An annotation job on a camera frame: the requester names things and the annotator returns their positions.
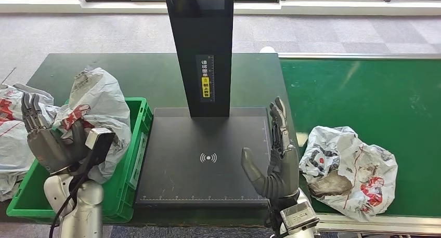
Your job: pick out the white red-printed bag pile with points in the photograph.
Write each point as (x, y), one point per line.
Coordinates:
(13, 150)

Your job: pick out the black yellow label sticker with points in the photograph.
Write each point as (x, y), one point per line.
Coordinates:
(205, 78)

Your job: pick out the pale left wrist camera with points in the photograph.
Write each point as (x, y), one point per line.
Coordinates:
(100, 145)

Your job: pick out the green plastic crate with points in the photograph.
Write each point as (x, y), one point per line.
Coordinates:
(120, 202)

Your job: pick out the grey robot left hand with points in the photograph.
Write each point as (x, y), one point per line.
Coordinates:
(50, 150)

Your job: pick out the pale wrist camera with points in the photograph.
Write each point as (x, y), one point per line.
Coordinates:
(299, 217)
(100, 145)

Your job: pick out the black inbound scanner machine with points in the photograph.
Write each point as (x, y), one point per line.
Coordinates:
(203, 33)

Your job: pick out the white parcel bag brown patch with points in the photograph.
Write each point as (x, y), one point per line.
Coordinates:
(348, 160)

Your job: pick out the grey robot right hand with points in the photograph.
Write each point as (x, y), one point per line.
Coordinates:
(282, 171)

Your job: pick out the dark green table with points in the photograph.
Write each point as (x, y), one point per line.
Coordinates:
(155, 74)

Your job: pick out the thin dark rod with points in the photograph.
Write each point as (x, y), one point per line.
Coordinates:
(9, 74)

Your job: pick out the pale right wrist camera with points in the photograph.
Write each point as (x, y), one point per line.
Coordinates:
(299, 217)

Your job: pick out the green conveyor belt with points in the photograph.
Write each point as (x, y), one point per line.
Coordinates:
(361, 92)

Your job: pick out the white round knob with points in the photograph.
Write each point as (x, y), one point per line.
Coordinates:
(267, 50)

